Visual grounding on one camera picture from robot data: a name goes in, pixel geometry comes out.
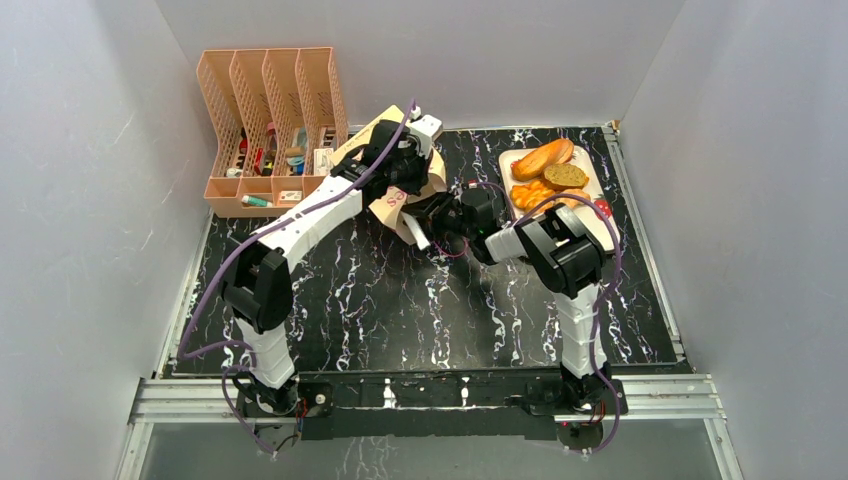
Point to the small white box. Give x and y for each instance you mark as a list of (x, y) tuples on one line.
[(322, 161)]

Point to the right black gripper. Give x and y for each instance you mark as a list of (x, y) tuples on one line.
[(428, 216)]

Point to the orange braided fake bread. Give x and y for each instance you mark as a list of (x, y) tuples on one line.
[(527, 196)]

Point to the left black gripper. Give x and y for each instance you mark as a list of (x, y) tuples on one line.
[(422, 163)]

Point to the peach plastic file organizer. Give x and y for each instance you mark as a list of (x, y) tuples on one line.
[(276, 113)]

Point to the brown fake bread slice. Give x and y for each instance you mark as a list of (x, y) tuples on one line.
[(564, 176)]

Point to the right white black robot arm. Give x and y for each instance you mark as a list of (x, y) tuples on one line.
[(566, 256)]

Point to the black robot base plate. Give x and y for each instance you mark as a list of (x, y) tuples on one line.
[(444, 403)]

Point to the long orange fake baguette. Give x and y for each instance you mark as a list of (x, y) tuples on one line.
[(536, 161)]

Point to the red bottle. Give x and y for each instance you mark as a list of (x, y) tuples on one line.
[(270, 137)]

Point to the metal tongs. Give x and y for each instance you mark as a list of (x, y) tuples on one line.
[(412, 232)]

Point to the aluminium frame rail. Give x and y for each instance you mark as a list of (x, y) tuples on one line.
[(649, 397)]

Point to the green white tube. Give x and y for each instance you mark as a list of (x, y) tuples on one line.
[(256, 202)]

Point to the white strawberry print tray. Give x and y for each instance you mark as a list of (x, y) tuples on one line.
[(581, 159)]

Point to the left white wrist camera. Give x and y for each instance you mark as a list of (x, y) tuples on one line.
[(425, 130)]

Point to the tan fake croissant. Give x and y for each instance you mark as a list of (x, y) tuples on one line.
[(574, 198)]

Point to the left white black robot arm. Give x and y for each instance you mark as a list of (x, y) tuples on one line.
[(257, 285)]

